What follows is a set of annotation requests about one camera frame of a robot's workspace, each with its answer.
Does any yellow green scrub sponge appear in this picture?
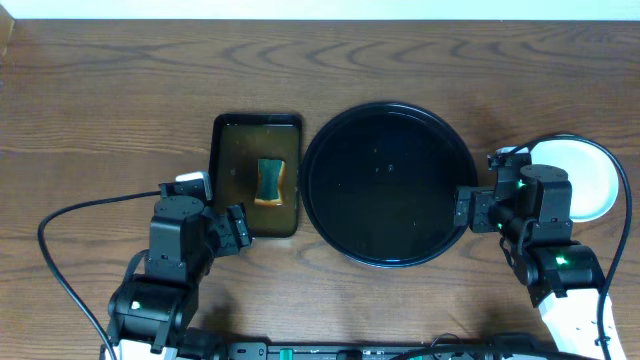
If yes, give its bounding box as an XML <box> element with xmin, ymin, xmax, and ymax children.
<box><xmin>254</xmin><ymin>158</ymin><xmax>286</xmax><ymax>207</ymax></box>

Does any pale green plate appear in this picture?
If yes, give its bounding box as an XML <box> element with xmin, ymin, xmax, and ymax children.
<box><xmin>531</xmin><ymin>135</ymin><xmax>619</xmax><ymax>222</ymax></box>

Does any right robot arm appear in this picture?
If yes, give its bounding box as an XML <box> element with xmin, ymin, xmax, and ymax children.
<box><xmin>454</xmin><ymin>153</ymin><xmax>625</xmax><ymax>359</ymax></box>

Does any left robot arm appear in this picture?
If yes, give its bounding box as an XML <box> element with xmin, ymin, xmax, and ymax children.
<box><xmin>104</xmin><ymin>195</ymin><xmax>252</xmax><ymax>359</ymax></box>

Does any black rectangular water tray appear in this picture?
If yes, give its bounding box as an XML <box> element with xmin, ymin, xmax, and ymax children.
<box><xmin>209</xmin><ymin>113</ymin><xmax>302</xmax><ymax>238</ymax></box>

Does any round black serving tray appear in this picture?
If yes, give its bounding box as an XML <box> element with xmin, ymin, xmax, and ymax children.
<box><xmin>299</xmin><ymin>102</ymin><xmax>478</xmax><ymax>268</ymax></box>

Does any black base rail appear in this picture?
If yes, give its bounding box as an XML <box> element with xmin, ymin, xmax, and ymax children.
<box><xmin>215</xmin><ymin>342</ymin><xmax>563</xmax><ymax>360</ymax></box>

